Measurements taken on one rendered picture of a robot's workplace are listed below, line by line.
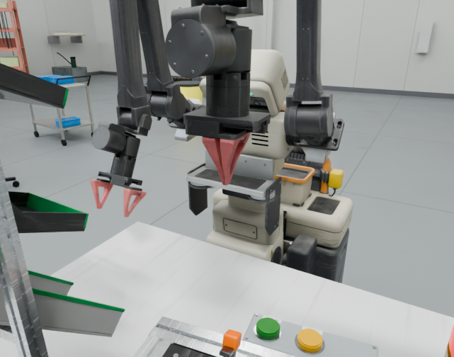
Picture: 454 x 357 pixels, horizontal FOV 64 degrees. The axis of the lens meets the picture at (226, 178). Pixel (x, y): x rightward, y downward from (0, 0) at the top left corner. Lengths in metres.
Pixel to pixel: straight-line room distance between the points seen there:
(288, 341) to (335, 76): 9.89
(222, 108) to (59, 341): 0.59
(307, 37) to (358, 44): 9.39
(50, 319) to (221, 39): 0.40
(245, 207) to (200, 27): 0.85
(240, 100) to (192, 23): 0.12
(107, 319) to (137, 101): 0.55
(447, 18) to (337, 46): 2.42
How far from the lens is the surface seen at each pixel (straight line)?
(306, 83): 0.86
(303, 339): 0.65
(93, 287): 0.96
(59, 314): 0.55
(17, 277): 0.45
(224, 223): 1.20
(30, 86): 0.44
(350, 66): 10.29
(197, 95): 5.46
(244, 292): 0.90
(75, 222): 0.50
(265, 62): 0.98
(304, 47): 0.86
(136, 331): 0.82
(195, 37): 0.39
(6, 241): 0.42
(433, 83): 10.13
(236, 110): 0.46
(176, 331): 0.68
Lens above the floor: 1.43
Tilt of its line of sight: 22 degrees down
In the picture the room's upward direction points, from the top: straight up
